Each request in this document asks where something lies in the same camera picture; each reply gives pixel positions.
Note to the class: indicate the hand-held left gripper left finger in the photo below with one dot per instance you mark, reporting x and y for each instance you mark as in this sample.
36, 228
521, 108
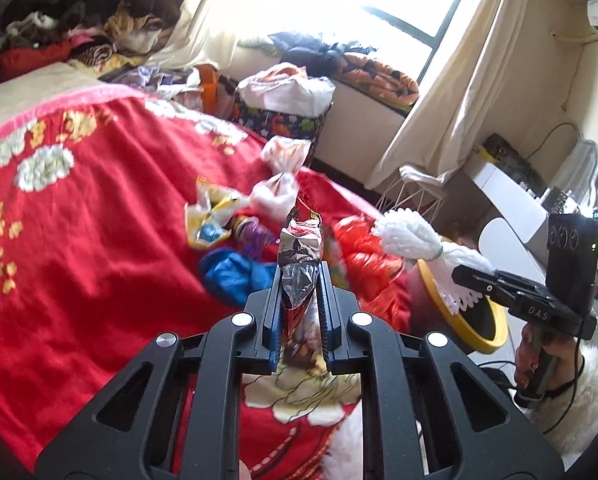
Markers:
275, 322

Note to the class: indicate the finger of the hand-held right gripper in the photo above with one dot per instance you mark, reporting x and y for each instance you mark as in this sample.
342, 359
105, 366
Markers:
479, 280

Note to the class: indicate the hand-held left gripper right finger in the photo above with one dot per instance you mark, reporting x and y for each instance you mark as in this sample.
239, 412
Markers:
330, 322

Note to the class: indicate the yellow-rimmed black trash bin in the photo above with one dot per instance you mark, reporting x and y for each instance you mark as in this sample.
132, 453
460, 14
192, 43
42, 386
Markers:
474, 322

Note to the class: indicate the blue plastic bag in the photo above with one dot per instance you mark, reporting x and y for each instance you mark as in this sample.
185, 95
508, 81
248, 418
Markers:
234, 275

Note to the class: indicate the red plastic wrapper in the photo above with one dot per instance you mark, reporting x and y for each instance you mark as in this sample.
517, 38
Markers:
364, 255

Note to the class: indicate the silver foil snack wrapper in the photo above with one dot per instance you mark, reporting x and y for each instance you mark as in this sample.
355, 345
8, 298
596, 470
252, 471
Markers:
299, 250

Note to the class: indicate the yellow and white snack wrapper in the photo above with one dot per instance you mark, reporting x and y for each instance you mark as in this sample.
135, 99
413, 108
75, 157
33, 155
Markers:
214, 215

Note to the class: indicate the person's right forearm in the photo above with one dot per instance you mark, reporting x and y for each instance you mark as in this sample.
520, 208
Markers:
591, 400

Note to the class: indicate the person's right hand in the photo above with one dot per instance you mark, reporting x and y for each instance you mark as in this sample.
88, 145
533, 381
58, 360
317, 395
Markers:
526, 360

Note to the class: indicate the white scalloped furniture panel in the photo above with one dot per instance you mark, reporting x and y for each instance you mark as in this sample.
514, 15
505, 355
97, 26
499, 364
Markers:
509, 245

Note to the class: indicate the purple wrapper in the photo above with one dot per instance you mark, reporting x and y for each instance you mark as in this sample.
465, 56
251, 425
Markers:
254, 237

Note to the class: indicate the white desk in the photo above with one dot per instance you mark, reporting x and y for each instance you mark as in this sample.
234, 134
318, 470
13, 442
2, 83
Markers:
504, 195

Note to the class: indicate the dark green bag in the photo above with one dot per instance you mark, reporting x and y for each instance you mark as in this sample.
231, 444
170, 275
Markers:
514, 160

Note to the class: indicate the small white plastic bag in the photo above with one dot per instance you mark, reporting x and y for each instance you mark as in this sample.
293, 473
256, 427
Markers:
286, 152
274, 197

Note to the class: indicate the red floral blanket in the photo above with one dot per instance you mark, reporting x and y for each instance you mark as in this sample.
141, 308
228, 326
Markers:
104, 270

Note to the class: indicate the cream curtain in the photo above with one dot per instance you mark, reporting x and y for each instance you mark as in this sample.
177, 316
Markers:
459, 100
204, 25

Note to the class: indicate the dinosaur print storage basket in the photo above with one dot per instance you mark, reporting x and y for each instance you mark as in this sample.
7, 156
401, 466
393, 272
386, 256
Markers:
274, 122

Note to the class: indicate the orange triangle-patterned quilt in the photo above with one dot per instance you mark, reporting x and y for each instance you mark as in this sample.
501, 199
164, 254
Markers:
384, 75

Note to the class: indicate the large white plastic bag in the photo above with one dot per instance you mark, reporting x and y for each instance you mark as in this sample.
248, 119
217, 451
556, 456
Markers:
289, 92

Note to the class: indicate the orange bag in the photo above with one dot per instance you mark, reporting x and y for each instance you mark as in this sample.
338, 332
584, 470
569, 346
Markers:
210, 90

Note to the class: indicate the dark jacket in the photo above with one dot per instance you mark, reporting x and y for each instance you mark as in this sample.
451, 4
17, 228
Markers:
309, 52

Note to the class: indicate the light purple cloth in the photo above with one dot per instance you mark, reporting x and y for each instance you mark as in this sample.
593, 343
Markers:
154, 77

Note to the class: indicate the light patterned cloth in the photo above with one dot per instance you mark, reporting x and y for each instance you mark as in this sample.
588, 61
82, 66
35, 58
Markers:
256, 44

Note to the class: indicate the beige bed sheet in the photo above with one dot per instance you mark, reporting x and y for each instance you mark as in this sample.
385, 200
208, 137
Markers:
34, 90

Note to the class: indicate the pile of clothes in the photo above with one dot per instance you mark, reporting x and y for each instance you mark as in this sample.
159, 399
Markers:
79, 15

